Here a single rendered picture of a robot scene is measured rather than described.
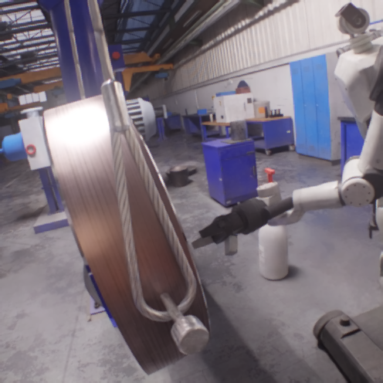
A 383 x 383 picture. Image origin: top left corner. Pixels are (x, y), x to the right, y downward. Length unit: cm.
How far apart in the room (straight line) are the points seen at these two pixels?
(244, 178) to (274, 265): 156
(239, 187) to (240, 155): 38
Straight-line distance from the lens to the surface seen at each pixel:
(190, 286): 22
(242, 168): 326
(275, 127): 588
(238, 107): 672
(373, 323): 158
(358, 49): 84
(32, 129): 386
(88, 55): 185
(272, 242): 188
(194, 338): 19
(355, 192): 70
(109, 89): 21
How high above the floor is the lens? 125
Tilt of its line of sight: 18 degrees down
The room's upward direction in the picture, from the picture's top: 9 degrees counter-clockwise
